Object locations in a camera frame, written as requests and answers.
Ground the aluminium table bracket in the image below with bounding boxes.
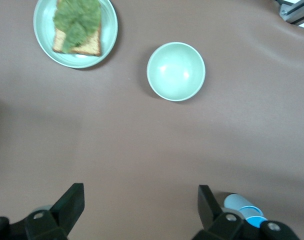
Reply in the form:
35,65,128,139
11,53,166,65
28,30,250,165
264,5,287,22
278,0,304,26

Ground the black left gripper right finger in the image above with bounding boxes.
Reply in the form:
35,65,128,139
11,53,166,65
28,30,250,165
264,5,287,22
191,184,299,240

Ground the light blue plastic cup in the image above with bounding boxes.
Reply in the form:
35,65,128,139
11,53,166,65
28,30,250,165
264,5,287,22
238,205,269,229
223,193,255,211

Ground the pale green bowl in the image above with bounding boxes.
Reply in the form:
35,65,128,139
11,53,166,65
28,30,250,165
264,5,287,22
146,41,207,102

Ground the green lettuce leaf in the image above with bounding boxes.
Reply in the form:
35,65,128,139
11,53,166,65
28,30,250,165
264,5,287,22
53,0,102,54

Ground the brown bread slice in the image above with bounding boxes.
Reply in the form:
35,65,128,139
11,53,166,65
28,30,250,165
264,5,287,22
52,0,103,57

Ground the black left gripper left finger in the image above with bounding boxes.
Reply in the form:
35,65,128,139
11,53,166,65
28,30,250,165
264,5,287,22
0,182,85,240

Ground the pale green plate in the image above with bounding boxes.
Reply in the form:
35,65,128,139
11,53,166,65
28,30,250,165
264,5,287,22
33,0,120,69

